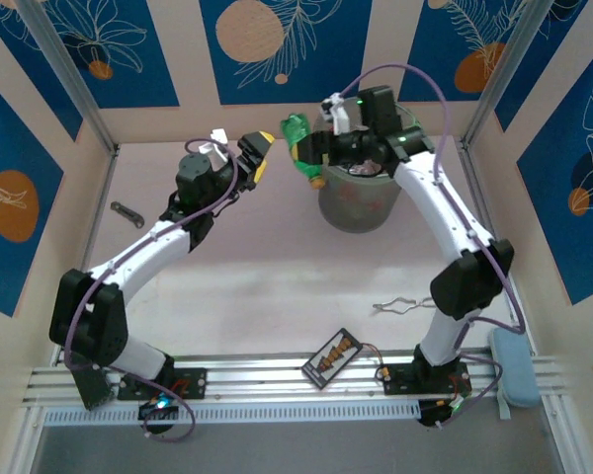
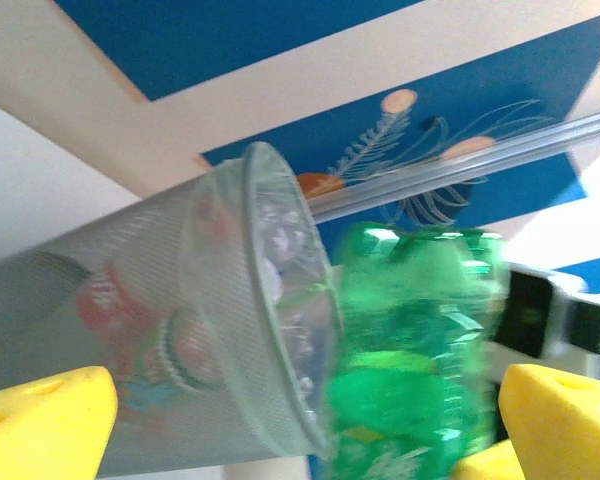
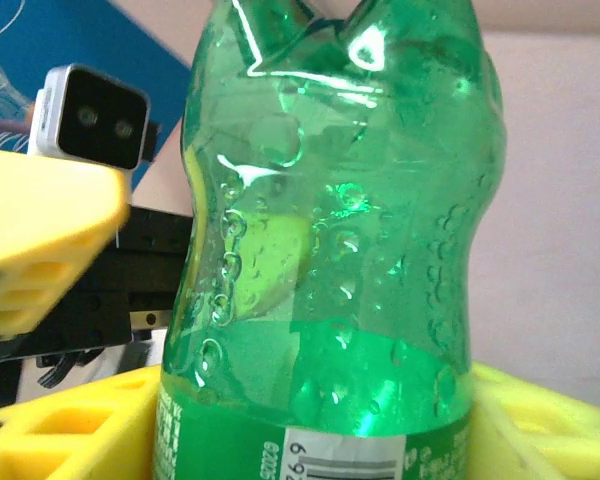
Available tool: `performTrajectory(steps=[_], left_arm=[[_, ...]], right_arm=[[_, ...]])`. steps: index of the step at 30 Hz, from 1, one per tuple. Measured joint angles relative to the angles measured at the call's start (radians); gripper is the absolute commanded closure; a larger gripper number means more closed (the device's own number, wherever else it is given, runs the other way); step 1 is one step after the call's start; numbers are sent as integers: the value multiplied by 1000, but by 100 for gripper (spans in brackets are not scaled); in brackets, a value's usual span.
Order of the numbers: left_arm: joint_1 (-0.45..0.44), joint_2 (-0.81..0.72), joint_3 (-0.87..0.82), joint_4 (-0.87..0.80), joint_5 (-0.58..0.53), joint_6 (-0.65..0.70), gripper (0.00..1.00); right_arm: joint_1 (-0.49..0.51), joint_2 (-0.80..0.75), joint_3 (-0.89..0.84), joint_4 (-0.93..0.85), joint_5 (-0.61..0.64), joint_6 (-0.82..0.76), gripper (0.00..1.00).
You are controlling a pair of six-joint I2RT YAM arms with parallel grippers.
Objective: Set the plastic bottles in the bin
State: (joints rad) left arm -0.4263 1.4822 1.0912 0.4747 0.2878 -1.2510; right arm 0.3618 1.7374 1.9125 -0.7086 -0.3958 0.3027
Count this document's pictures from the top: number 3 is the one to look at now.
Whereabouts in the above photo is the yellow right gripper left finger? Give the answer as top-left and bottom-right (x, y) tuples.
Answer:
(0, 363), (162, 480)

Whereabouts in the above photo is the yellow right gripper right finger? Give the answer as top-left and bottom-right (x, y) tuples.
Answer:
(467, 360), (600, 480)

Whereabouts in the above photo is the green cap bottle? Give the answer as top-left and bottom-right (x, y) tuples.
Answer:
(151, 0), (507, 480)

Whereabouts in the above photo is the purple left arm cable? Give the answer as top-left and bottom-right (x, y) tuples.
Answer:
(0, 116), (35, 133)

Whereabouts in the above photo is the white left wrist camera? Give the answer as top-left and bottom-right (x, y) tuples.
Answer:
(27, 63), (162, 172)

